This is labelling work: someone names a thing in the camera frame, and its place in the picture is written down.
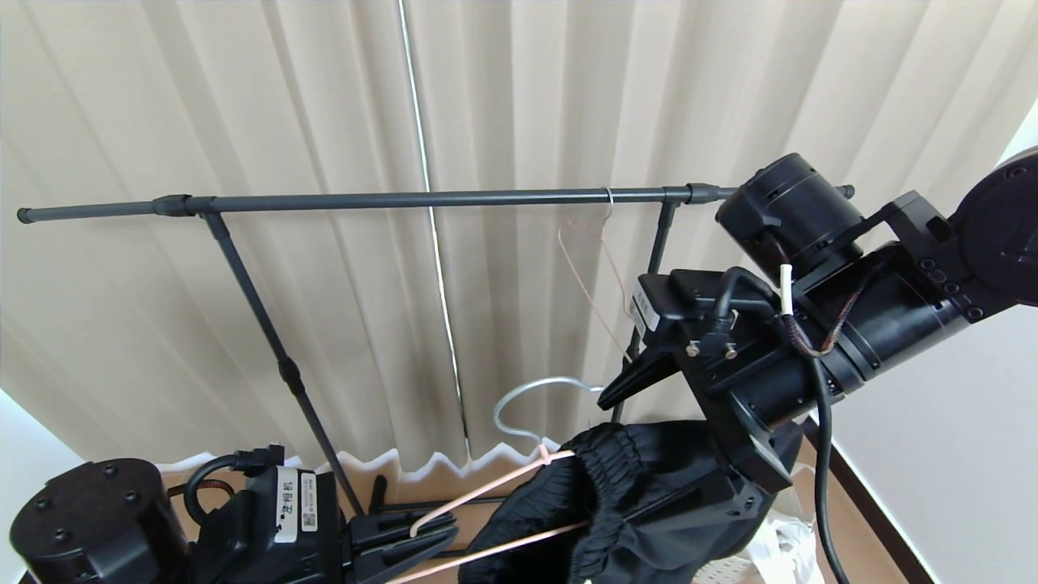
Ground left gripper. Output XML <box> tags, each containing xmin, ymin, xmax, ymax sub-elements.
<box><xmin>190</xmin><ymin>489</ymin><xmax>459</xmax><ymax>584</ymax></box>

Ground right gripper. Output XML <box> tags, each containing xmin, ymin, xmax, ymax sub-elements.
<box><xmin>598</xmin><ymin>337</ymin><xmax>852</xmax><ymax>493</ymax></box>

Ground pink clothes hanger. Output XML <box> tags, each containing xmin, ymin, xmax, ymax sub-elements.
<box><xmin>556</xmin><ymin>188</ymin><xmax>635</xmax><ymax>366</ymax></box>
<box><xmin>388</xmin><ymin>376</ymin><xmax>606</xmax><ymax>584</ymax></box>

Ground black shorts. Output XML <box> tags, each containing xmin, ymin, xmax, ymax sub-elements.
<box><xmin>458</xmin><ymin>420</ymin><xmax>805</xmax><ymax>584</ymax></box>

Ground white shirt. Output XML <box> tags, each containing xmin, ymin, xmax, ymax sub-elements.
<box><xmin>744</xmin><ymin>487</ymin><xmax>824</xmax><ymax>584</ymax></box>

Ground black clothes rack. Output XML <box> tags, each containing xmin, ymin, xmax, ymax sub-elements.
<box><xmin>16</xmin><ymin>182</ymin><xmax>855</xmax><ymax>569</ymax></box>

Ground beige curtain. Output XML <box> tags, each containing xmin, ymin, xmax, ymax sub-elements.
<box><xmin>0</xmin><ymin>0</ymin><xmax>1038</xmax><ymax>487</ymax></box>

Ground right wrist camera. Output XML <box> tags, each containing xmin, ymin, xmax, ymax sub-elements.
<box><xmin>629</xmin><ymin>268</ymin><xmax>783</xmax><ymax>382</ymax></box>

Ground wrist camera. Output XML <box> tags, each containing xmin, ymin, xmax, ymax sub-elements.
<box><xmin>629</xmin><ymin>268</ymin><xmax>783</xmax><ymax>382</ymax></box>
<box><xmin>240</xmin><ymin>465</ymin><xmax>341</xmax><ymax>584</ymax></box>

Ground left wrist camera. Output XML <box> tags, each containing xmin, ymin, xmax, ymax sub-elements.
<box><xmin>240</xmin><ymin>465</ymin><xmax>341</xmax><ymax>584</ymax></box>

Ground black cable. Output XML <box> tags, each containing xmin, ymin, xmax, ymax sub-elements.
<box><xmin>712</xmin><ymin>266</ymin><xmax>854</xmax><ymax>584</ymax></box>
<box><xmin>183</xmin><ymin>444</ymin><xmax>286</xmax><ymax>528</ymax></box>

